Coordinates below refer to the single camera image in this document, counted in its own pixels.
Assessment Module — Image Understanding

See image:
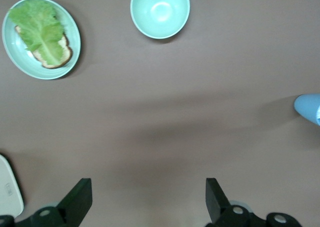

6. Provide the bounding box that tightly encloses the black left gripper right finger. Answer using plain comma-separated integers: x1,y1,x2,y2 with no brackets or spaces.
205,177,303,227

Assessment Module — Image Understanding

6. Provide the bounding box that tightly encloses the mint green plate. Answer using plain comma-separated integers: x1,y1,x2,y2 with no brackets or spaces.
1,0,82,81

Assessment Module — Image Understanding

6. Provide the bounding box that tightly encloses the mint green bowl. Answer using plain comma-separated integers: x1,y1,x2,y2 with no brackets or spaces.
129,0,191,40

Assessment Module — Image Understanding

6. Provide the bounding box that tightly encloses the white flat scale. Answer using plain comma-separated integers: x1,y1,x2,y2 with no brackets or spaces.
0,153,25,217

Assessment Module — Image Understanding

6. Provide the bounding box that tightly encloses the blue plastic cup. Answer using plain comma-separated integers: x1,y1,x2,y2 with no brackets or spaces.
293,93,320,127

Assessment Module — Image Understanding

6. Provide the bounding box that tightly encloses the green lettuce leaf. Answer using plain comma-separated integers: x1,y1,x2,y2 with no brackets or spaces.
8,0,67,66

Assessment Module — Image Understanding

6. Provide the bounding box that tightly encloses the bread slice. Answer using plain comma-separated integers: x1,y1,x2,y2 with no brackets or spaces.
14,24,74,70

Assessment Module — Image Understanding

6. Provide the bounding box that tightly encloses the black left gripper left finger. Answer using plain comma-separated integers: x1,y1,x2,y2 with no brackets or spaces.
0,178,93,227

